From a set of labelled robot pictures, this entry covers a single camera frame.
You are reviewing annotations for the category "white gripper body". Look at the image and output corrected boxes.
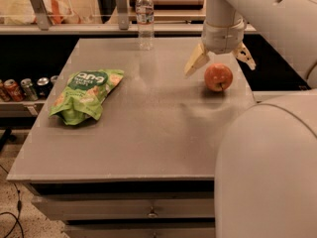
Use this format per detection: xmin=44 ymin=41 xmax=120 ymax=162
xmin=201 ymin=20 xmax=245 ymax=55

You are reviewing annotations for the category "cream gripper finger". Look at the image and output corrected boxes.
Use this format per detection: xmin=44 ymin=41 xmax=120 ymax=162
xmin=232 ymin=42 xmax=257 ymax=70
xmin=184 ymin=43 xmax=210 ymax=76

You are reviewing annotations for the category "red apple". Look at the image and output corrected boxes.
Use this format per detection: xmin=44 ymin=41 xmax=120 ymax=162
xmin=204 ymin=63 xmax=233 ymax=92

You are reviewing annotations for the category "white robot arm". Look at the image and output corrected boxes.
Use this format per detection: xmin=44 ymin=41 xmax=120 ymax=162
xmin=202 ymin=0 xmax=317 ymax=238

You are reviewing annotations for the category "green rice chip bag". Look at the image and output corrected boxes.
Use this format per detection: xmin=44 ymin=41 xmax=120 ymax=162
xmin=50 ymin=69 xmax=124 ymax=126

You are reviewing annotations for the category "orange white snack bag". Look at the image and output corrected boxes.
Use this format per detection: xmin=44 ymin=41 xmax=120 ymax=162
xmin=3 ymin=0 xmax=81 ymax=25

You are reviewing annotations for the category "clear plastic water bottle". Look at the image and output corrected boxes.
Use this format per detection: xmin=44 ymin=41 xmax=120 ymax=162
xmin=135 ymin=0 xmax=155 ymax=51

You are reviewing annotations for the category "grey drawer cabinet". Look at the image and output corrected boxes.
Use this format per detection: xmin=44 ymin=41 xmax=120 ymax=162
xmin=8 ymin=38 xmax=254 ymax=238

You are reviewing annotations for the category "dark soda can behind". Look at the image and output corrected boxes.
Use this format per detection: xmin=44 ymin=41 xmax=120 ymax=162
xmin=51 ymin=75 xmax=58 ymax=85

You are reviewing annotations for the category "dark soda can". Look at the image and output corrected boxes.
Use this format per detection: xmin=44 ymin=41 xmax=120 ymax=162
xmin=51 ymin=75 xmax=58 ymax=85
xmin=37 ymin=77 xmax=52 ymax=97

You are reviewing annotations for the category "metal drawer knob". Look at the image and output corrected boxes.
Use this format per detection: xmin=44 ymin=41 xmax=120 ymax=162
xmin=148 ymin=207 xmax=158 ymax=218

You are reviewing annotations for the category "silver soda can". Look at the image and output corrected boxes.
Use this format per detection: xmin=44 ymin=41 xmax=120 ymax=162
xmin=21 ymin=78 xmax=39 ymax=101

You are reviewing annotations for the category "red soda can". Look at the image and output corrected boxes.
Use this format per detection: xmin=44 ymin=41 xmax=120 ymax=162
xmin=4 ymin=79 xmax=24 ymax=102

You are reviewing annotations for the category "orange soda can at edge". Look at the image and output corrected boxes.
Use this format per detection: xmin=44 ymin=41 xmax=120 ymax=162
xmin=0 ymin=79 xmax=11 ymax=102

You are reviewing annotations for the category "middle metal shelf bracket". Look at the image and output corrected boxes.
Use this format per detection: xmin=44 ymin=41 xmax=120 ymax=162
xmin=116 ymin=0 xmax=129 ymax=30

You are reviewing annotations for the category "metal shelf bracket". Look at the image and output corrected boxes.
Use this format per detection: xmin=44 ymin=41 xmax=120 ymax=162
xmin=116 ymin=0 xmax=129 ymax=30
xmin=30 ymin=0 xmax=52 ymax=31

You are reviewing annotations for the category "left metal shelf bracket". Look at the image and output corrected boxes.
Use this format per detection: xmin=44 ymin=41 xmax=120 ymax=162
xmin=30 ymin=0 xmax=52 ymax=31

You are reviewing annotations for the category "black cable on left floor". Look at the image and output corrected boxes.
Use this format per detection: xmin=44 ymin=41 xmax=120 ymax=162
xmin=0 ymin=164 xmax=25 ymax=238

